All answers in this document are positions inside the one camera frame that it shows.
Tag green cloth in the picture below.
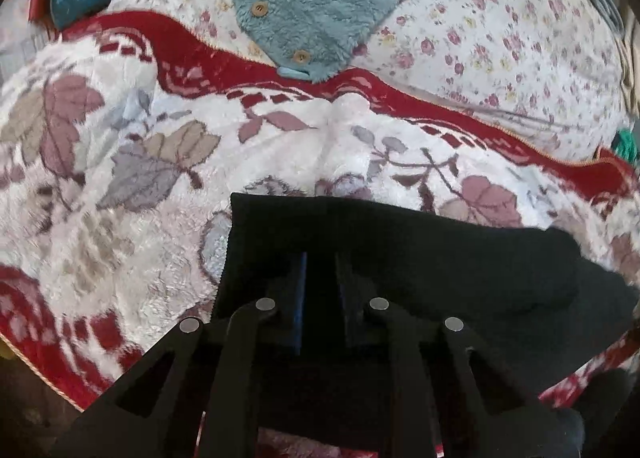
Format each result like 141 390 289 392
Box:
616 129 640 162

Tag red floral fleece blanket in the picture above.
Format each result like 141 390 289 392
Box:
0 11 640 458

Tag white floral quilt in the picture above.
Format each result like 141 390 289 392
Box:
107 0 637 162

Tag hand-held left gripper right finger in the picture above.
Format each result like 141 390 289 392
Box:
334 253 586 458

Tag teal fleece garment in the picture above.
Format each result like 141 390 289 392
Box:
231 0 482 85

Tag beige curtain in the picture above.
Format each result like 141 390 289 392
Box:
617 33 640 115

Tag black pants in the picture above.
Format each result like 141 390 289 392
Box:
200 192 640 445

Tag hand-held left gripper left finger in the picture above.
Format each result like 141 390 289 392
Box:
50 252 308 458

